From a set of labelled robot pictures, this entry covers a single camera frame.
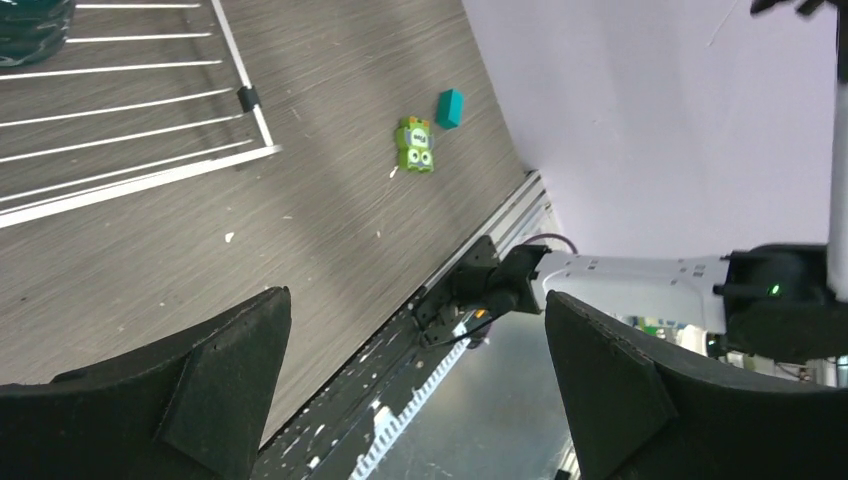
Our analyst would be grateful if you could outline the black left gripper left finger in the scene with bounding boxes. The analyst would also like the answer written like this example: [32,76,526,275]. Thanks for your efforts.
[1,287,292,479]

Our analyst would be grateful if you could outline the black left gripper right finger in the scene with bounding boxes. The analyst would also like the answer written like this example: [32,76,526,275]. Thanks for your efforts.
[545,291,847,479]

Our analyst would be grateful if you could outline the dark teal mug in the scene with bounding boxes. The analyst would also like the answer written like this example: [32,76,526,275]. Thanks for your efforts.
[1,0,77,69]

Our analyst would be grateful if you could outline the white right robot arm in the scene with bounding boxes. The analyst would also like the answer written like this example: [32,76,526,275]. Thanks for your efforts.
[409,1,847,364]

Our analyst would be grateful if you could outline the green toy monster block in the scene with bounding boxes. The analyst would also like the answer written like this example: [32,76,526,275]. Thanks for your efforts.
[395,116,434,173]

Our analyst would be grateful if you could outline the teal toy block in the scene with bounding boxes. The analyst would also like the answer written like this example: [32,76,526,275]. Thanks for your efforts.
[435,89,465,130]

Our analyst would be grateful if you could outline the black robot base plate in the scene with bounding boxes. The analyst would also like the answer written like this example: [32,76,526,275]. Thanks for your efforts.
[251,235,551,480]

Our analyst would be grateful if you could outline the aluminium front rail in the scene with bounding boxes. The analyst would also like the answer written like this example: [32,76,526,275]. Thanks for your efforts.
[314,171,546,480]

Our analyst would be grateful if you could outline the metal wire dish rack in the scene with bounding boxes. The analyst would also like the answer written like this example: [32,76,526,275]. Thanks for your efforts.
[1,1,279,227]

